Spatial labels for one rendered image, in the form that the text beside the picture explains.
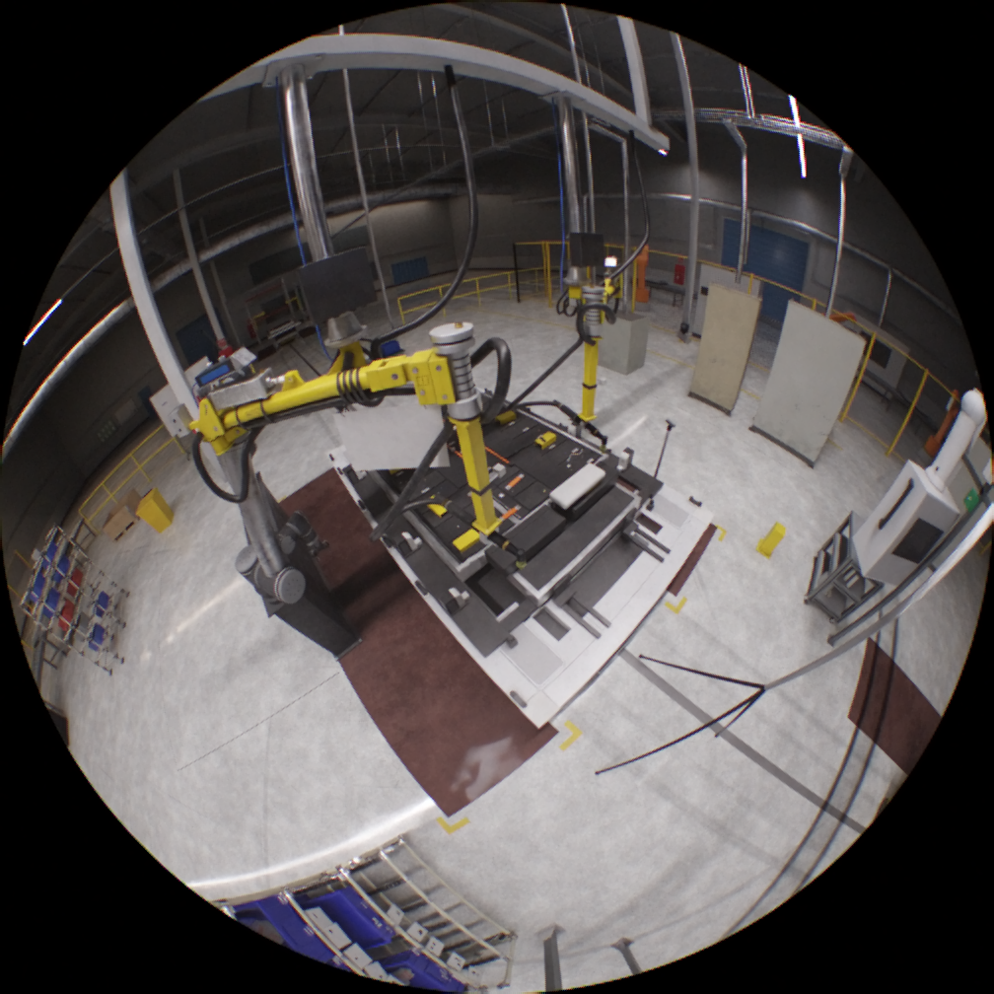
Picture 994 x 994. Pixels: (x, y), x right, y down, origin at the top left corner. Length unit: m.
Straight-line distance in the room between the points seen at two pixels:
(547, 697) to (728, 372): 4.93
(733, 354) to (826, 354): 1.50
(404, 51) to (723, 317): 4.76
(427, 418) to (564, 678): 1.24
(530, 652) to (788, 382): 4.73
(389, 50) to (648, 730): 3.69
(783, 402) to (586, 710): 4.63
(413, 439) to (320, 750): 2.49
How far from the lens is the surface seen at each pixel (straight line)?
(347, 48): 1.51
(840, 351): 5.07
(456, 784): 2.43
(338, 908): 2.23
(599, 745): 2.40
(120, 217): 6.59
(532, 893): 2.67
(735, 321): 5.20
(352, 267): 1.09
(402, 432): 0.94
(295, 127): 1.29
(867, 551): 2.86
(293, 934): 1.91
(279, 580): 1.76
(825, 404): 5.23
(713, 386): 5.52
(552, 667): 1.56
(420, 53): 1.60
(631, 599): 1.75
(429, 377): 0.79
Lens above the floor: 2.36
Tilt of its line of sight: 46 degrees down
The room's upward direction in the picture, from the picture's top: 8 degrees counter-clockwise
